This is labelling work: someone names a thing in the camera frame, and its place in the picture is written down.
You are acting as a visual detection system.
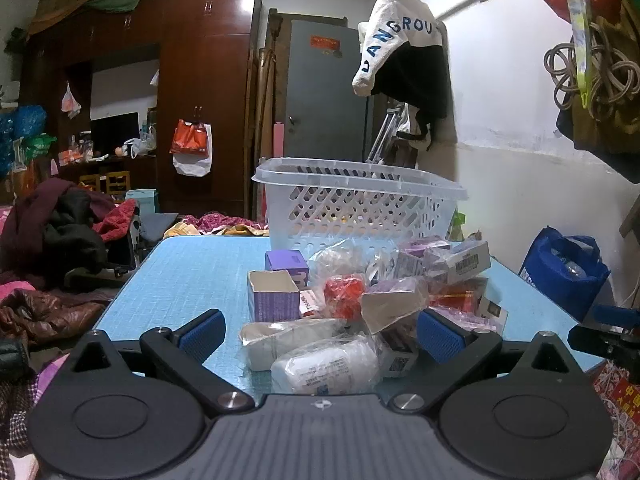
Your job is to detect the dark box with square code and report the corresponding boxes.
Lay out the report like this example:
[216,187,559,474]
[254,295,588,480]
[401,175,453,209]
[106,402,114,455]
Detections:
[379,329,422,377]

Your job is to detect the black garment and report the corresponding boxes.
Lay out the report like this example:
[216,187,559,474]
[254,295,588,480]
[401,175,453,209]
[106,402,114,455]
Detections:
[372,42,454,152]

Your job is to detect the red box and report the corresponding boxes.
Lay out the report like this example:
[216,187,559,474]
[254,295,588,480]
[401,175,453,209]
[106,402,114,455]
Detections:
[429,279,489,314]

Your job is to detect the blue plastic bags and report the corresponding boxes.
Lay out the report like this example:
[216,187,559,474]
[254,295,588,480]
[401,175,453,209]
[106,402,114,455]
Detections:
[0,105,49,173]

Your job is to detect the clear bag with white contents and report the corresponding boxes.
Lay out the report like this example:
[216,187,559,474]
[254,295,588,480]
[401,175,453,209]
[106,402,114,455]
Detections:
[307,240,372,286]

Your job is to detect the open brown carton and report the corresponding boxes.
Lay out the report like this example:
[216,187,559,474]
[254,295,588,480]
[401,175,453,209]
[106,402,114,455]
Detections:
[360,280,431,335]

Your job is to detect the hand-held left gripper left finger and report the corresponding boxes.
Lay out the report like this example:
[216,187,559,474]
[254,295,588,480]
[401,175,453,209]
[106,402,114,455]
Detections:
[62,309,256,417]

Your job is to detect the teal box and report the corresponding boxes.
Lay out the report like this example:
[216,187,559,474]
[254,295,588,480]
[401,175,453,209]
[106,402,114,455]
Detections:
[124,188,160,214]

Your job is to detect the grey door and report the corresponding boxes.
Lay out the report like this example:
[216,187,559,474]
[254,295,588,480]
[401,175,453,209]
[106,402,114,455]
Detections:
[284,20,374,164]

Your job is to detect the coiled rope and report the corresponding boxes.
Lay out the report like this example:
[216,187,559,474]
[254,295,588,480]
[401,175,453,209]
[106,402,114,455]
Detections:
[544,24,640,122]

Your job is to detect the floral blanket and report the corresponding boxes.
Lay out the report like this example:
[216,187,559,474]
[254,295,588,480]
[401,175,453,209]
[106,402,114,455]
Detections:
[164,212,271,239]

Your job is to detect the blue shopping bag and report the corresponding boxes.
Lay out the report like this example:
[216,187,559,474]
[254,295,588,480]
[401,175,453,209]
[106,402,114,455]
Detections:
[517,227,612,322]

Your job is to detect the brown jacket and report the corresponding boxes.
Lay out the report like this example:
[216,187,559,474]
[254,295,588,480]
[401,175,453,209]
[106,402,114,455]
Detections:
[0,287,109,347]

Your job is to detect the white cloth bag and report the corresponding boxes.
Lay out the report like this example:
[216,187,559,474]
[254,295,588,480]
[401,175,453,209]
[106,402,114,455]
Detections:
[351,0,442,97]

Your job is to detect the small purple box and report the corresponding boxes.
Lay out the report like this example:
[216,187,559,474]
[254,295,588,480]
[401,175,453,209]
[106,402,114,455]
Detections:
[265,250,309,289]

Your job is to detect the red packet in clear bag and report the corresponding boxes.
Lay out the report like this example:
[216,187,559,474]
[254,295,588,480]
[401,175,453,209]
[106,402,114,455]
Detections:
[322,274,369,322]

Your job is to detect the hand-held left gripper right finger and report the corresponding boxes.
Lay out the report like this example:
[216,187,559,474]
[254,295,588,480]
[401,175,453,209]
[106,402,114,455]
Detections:
[387,308,581,413]

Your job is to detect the white gauze roll packet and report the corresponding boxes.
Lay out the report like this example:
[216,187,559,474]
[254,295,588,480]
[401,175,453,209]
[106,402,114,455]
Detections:
[270,336,382,395]

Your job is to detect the pink purple packet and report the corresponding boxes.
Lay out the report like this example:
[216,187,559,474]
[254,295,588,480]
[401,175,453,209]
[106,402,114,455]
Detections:
[439,309,502,335]

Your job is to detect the brown wooden wardrobe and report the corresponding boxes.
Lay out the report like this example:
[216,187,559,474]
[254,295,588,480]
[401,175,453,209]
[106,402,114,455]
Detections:
[24,0,264,219]

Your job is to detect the metal crutches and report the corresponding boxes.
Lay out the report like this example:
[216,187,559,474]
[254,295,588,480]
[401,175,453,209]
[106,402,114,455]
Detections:
[366,101,404,164]

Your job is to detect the white plastic basket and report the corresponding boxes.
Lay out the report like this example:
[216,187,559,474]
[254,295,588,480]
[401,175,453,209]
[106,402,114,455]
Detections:
[251,157,468,253]

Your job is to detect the white and purple box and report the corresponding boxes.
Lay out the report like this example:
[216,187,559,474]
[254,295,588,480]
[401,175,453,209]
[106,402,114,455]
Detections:
[445,240,492,286]

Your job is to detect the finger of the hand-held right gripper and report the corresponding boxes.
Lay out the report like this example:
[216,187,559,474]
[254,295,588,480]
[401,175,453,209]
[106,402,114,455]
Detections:
[567,304,640,367]

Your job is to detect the black television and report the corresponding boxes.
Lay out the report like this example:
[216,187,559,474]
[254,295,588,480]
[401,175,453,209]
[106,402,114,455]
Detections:
[90,112,140,157]

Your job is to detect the pile of dark clothes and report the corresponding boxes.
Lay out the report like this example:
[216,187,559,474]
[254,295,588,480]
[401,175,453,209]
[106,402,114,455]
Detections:
[0,179,139,283]

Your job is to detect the green plastic bag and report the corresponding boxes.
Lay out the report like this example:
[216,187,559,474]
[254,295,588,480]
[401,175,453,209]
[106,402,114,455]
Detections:
[22,133,59,162]

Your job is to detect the orange plastic bag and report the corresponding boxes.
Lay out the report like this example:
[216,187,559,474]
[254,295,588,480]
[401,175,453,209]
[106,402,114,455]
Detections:
[169,120,209,156]

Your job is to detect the open purple box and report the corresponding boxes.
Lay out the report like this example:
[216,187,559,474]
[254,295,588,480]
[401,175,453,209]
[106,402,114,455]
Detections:
[247,270,302,322]

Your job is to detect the wooden planks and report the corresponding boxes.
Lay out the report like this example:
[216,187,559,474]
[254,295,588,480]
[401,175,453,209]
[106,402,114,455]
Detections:
[247,7,282,221]

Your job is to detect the red patterned bag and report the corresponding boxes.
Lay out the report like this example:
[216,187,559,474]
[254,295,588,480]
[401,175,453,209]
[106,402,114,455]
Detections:
[594,360,640,480]

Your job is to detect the white plastic bag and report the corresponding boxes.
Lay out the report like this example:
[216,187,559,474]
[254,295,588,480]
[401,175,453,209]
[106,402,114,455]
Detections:
[173,124,214,177]

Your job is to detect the small hanging plastic bag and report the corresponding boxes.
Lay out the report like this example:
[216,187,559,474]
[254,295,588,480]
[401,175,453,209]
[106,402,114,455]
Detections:
[60,82,82,120]

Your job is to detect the small white pink box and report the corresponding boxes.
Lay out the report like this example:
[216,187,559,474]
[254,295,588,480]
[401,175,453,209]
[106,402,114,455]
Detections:
[299,290,327,319]

